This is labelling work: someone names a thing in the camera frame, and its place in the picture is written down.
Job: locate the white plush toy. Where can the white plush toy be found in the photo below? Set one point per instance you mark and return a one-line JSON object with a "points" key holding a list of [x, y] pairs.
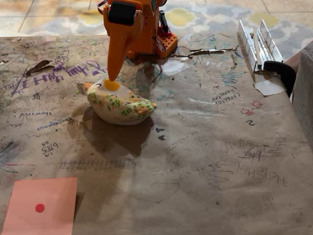
{"points": [[115, 107]]}

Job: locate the black clamp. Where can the black clamp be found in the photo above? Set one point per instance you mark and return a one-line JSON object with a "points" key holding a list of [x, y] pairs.
{"points": [[281, 68]]}

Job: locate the patterned grey yellow rug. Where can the patterned grey yellow rug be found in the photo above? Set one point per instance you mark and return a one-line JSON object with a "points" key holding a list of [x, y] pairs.
{"points": [[210, 17]]}

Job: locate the grey fabric sofa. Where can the grey fabric sofa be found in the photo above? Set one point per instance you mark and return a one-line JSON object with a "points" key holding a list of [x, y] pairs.
{"points": [[304, 93]]}

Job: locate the clear tape patch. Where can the clear tape patch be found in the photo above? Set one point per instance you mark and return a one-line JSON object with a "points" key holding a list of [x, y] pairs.
{"points": [[174, 67], [267, 88]]}

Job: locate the aluminium channel rail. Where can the aluminium channel rail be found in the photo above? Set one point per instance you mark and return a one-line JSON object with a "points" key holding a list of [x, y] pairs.
{"points": [[247, 41]]}

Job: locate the pink paper sheet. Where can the pink paper sheet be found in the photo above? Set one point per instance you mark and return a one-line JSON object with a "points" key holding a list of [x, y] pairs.
{"points": [[41, 195]]}

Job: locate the scribbled brown paper table cover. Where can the scribbled brown paper table cover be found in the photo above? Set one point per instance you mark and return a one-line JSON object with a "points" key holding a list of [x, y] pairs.
{"points": [[195, 147]]}

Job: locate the dry brown leaf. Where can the dry brown leaf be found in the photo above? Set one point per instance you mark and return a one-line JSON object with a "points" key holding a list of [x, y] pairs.
{"points": [[36, 67]]}

